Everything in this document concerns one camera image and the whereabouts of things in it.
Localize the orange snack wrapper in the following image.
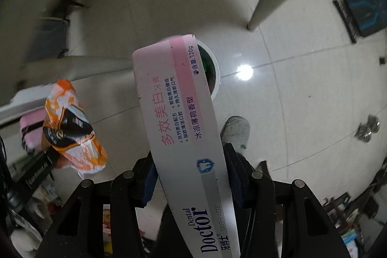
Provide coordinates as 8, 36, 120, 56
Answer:
43, 79, 108, 176

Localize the pink white toothpaste box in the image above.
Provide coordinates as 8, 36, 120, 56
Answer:
133, 34, 240, 257

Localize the white round trash bin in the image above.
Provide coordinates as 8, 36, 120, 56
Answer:
161, 35, 222, 102

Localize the grey slipper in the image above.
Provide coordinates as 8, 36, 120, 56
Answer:
220, 116, 250, 155

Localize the pink case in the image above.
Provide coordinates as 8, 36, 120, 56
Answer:
19, 108, 47, 155

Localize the metal dumbbell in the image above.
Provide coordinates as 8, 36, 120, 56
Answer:
355, 115, 380, 143

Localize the black blue foot pad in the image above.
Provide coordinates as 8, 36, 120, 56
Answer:
333, 0, 386, 44

